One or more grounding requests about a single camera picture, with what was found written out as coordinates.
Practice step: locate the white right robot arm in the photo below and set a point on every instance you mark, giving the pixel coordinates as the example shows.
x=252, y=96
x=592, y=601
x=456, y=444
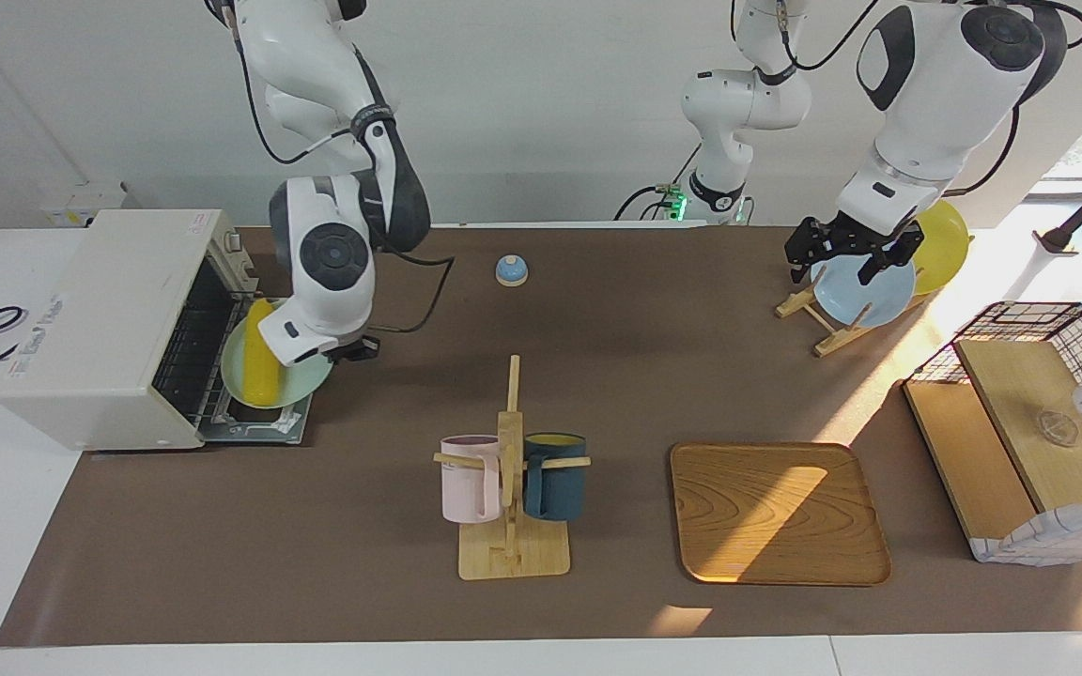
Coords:
x=325, y=253

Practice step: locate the small blue service bell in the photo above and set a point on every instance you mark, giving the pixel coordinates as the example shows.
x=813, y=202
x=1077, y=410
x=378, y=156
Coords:
x=511, y=272

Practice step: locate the white toaster oven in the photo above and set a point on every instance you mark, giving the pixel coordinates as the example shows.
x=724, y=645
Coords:
x=81, y=319

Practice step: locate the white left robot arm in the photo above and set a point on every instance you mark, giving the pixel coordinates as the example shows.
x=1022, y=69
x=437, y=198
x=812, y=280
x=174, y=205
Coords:
x=935, y=103

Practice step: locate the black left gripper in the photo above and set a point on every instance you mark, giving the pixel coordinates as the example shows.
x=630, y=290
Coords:
x=856, y=242

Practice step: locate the square wooden tray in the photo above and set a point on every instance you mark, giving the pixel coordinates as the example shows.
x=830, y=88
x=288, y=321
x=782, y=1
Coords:
x=766, y=516

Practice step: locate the yellow plate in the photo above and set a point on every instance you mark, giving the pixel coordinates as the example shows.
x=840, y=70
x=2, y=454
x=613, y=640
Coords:
x=945, y=249

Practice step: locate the yellow corn cob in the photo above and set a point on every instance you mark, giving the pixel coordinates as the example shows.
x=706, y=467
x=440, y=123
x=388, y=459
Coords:
x=264, y=366

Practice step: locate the flat wooden board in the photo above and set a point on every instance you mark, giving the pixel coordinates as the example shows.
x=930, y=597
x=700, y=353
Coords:
x=968, y=460

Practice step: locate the light blue plate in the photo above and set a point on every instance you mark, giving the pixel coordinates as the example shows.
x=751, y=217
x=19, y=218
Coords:
x=860, y=296

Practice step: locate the wooden lid board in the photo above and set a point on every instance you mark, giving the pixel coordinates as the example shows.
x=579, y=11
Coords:
x=1020, y=394

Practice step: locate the metal oven rack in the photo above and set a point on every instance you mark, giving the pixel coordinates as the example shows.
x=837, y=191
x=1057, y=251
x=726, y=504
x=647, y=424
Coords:
x=189, y=357

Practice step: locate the white socket box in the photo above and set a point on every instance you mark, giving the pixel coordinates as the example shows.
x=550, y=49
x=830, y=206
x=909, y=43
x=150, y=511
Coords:
x=81, y=199

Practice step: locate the clear glass knob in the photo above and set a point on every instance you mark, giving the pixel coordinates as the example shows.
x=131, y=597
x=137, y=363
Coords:
x=1058, y=429

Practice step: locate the wooden mug rack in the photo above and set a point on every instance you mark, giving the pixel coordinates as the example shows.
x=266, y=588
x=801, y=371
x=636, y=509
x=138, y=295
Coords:
x=513, y=559

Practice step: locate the brown table mat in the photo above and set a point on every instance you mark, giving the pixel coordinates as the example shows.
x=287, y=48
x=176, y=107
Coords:
x=334, y=526

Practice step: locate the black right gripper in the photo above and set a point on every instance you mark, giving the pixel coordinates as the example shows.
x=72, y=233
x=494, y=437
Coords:
x=353, y=350

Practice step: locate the wooden dish rack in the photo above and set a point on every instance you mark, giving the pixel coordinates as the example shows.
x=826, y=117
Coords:
x=832, y=343

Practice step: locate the glass oven door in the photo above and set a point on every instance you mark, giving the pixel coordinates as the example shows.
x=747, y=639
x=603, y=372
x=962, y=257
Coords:
x=259, y=427

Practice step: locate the mint green plate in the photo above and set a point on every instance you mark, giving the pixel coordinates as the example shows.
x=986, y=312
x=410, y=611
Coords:
x=301, y=385

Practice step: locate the white checked cloth liner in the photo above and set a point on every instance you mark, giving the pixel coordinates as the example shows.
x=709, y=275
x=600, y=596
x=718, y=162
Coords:
x=1067, y=535

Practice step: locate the dark blue mug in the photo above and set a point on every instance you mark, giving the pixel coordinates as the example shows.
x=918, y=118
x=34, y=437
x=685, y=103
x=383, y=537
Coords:
x=560, y=483

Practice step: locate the pink mug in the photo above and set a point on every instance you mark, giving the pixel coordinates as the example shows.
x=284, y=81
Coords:
x=466, y=483

